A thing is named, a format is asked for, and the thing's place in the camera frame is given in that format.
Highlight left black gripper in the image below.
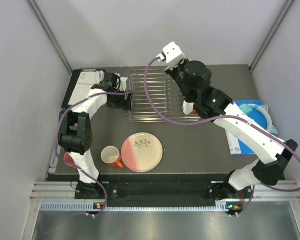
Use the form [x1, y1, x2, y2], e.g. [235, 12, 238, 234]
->
[107, 87, 133, 111]

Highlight metal wire dish rack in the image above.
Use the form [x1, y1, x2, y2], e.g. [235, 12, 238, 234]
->
[126, 66, 201, 123]

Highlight small white bowl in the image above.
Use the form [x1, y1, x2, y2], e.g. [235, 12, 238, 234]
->
[182, 101, 197, 115]

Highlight pink cream floral plate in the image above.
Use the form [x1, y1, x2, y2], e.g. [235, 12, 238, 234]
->
[120, 132, 164, 173]

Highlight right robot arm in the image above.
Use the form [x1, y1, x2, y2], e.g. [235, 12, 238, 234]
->
[165, 56, 298, 198]

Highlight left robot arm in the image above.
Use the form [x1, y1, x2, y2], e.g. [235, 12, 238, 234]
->
[55, 69, 133, 199]

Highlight orange white mug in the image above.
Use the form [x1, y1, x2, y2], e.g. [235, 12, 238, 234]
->
[100, 146, 124, 169]

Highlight black tray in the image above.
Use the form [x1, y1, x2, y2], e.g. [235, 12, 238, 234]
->
[61, 69, 106, 109]

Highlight teal cat-ear headphones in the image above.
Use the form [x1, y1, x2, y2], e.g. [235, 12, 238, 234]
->
[239, 103, 278, 135]

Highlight pink plastic cup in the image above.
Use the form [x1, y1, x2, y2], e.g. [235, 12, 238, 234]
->
[63, 152, 76, 168]

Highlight blue folder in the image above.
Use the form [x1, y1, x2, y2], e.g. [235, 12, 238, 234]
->
[225, 99, 267, 155]

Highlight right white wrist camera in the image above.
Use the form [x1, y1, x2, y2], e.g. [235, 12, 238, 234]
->
[157, 41, 187, 70]

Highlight aluminium rail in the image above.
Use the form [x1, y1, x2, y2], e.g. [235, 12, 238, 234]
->
[30, 181, 300, 206]

